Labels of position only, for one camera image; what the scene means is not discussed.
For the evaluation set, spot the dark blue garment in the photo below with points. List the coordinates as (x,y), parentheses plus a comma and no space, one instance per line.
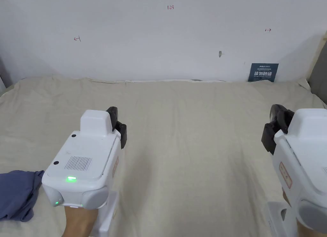
(18,193)

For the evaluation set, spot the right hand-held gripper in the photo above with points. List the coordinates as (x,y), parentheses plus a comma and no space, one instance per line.
(306,155)

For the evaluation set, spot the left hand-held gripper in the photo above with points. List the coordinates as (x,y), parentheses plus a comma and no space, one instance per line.
(81,155)

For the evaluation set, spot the person's right hand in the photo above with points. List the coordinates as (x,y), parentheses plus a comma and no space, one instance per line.
(306,233)

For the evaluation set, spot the person's left hand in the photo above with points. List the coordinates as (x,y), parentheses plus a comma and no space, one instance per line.
(79,221)

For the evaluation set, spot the dark blue printed card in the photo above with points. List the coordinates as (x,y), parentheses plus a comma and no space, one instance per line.
(263,72)

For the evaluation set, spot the grey padded headboard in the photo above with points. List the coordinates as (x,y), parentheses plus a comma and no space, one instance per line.
(319,73)

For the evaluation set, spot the bed with beige sheet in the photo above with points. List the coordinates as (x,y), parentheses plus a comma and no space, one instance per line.
(194,150)

